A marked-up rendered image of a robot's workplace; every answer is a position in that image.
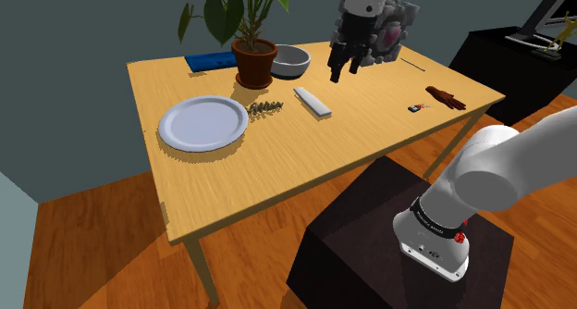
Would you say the grey cube with pink heart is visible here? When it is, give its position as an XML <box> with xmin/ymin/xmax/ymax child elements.
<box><xmin>330</xmin><ymin>0</ymin><xmax>421</xmax><ymax>67</ymax></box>

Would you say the white round plate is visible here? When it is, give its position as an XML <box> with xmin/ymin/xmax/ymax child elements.
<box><xmin>156</xmin><ymin>95</ymin><xmax>251</xmax><ymax>154</ymax></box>

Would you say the grey bowl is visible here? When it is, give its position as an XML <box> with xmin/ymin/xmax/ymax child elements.
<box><xmin>269</xmin><ymin>43</ymin><xmax>313</xmax><ymax>80</ymax></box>

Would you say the dark coiled spring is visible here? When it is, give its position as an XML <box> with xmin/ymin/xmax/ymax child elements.
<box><xmin>246</xmin><ymin>100</ymin><xmax>286</xmax><ymax>117</ymax></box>

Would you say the blue flat box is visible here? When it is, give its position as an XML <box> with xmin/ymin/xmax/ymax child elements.
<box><xmin>184</xmin><ymin>51</ymin><xmax>239</xmax><ymax>74</ymax></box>

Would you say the black cabinet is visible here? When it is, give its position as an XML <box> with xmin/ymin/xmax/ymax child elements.
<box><xmin>448</xmin><ymin>0</ymin><xmax>577</xmax><ymax>127</ymax></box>

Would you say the grey flat bar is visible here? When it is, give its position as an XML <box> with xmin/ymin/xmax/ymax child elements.
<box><xmin>292</xmin><ymin>86</ymin><xmax>333</xmax><ymax>118</ymax></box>

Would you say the thin grey stick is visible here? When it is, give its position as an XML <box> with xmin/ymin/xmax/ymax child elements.
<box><xmin>399</xmin><ymin>56</ymin><xmax>427</xmax><ymax>73</ymax></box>

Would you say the dark robot stand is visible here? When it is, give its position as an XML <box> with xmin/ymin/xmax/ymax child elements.
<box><xmin>286</xmin><ymin>155</ymin><xmax>515</xmax><ymax>309</ymax></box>

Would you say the light wooden table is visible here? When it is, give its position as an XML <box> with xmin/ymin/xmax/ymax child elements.
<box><xmin>126</xmin><ymin>41</ymin><xmax>507</xmax><ymax>307</ymax></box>

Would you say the potted green plant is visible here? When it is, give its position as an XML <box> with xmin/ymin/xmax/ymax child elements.
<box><xmin>167</xmin><ymin>0</ymin><xmax>295</xmax><ymax>91</ymax></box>

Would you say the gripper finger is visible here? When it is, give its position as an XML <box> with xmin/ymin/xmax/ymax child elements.
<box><xmin>327</xmin><ymin>43</ymin><xmax>350</xmax><ymax>84</ymax></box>
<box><xmin>348</xmin><ymin>50</ymin><xmax>366</xmax><ymax>75</ymax></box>

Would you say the brown hand-shaped figure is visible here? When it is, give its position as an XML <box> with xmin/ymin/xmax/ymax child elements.
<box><xmin>424</xmin><ymin>85</ymin><xmax>468</xmax><ymax>112</ymax></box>

